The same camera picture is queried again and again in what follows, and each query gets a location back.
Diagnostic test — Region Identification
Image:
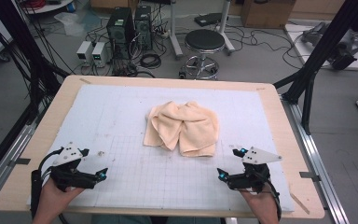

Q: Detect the grey machine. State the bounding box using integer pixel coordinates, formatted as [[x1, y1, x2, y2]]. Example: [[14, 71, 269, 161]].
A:
[[301, 21, 358, 71]]

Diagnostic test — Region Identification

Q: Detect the coiled black cable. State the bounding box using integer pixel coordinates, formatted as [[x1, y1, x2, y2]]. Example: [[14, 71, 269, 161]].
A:
[[139, 53, 162, 69]]

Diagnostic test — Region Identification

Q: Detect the white floor board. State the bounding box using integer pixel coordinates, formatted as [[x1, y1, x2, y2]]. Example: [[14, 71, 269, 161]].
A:
[[283, 22, 358, 72]]

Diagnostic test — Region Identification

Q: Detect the cardboard box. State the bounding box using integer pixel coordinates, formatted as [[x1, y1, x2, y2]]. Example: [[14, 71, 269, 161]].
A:
[[241, 0, 296, 30]]

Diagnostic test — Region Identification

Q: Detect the black round stool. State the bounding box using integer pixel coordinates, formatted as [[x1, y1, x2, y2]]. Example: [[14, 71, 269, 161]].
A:
[[178, 28, 227, 81]]

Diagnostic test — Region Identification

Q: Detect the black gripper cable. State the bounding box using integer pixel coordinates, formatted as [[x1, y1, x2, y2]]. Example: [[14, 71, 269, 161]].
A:
[[30, 147, 64, 218], [255, 169, 282, 222]]

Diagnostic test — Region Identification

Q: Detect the white round table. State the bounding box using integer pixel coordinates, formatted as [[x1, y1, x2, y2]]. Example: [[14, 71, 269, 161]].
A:
[[18, 0, 76, 15]]

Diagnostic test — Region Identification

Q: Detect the peach towel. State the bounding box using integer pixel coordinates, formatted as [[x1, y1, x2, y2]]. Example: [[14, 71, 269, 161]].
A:
[[143, 100, 220, 158]]

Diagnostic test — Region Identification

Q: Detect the person's right hand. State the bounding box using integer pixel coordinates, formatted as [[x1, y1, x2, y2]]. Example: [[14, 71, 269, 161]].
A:
[[240, 185, 280, 224]]

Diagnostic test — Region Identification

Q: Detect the wooden table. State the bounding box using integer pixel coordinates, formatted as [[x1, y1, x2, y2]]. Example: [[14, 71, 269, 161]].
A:
[[0, 74, 325, 219]]

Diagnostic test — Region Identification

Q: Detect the white power supply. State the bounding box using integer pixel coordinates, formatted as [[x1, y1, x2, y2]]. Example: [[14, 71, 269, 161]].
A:
[[76, 40, 94, 64], [91, 41, 111, 68]]

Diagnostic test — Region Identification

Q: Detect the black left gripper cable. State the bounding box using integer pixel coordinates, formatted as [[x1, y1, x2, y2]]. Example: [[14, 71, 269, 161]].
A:
[[30, 147, 64, 218]]

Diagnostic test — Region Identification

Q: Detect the person's left hand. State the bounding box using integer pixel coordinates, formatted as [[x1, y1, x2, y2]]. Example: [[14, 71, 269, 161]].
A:
[[32, 178, 85, 224]]

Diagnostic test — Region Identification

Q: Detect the aluminium rail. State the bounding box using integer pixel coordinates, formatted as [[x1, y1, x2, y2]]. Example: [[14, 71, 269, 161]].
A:
[[0, 122, 36, 213], [281, 94, 351, 224]]

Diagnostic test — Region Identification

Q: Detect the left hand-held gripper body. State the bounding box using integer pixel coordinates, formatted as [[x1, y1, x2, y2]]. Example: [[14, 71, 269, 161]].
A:
[[49, 142, 97, 192]]

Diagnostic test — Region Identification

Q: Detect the slim black computer tower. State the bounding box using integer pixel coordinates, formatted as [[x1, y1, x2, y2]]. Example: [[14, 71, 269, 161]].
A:
[[133, 5, 154, 51]]

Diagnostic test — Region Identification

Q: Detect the white stand leg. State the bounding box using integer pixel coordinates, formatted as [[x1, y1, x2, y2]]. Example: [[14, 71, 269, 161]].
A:
[[168, 0, 185, 60], [215, 0, 237, 55]]

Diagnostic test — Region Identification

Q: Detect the flat black device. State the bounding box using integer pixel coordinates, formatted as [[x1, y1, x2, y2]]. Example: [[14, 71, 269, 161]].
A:
[[194, 12, 223, 27]]

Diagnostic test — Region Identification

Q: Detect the large black computer tower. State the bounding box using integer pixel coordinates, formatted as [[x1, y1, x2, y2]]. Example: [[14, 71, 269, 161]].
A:
[[105, 7, 136, 60]]

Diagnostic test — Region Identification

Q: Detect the white foam mat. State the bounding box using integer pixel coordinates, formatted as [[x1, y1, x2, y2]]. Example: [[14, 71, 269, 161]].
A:
[[26, 84, 296, 213]]

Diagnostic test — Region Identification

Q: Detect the black frame post with cables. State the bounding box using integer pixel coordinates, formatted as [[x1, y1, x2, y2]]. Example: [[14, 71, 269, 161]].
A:
[[0, 0, 71, 125]]

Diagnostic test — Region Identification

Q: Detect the clear plastic bag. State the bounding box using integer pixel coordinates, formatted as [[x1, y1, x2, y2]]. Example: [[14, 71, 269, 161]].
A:
[[53, 10, 102, 37]]

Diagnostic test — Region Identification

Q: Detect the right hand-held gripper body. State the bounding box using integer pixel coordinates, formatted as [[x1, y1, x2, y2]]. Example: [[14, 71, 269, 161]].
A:
[[228, 147, 283, 194]]

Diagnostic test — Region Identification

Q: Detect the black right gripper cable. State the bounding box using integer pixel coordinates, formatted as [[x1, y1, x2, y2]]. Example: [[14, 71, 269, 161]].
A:
[[255, 169, 282, 222]]

